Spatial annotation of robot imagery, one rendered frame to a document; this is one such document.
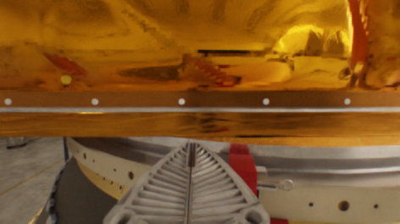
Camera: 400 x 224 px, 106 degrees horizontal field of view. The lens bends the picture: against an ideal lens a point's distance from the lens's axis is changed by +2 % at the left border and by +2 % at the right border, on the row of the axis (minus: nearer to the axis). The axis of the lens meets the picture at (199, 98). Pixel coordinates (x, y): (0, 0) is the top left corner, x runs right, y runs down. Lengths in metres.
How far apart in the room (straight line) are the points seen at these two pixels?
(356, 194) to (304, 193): 0.07
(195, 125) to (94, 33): 0.21
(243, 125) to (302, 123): 0.11
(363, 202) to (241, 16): 0.30
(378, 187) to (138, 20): 0.40
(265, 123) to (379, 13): 0.26
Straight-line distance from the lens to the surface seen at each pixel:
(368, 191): 0.32
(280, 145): 0.29
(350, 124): 0.41
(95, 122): 0.34
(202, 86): 0.27
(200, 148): 0.17
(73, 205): 0.58
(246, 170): 0.22
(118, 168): 0.34
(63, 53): 0.30
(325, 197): 0.29
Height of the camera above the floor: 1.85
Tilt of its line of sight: 5 degrees down
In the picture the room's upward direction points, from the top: straight up
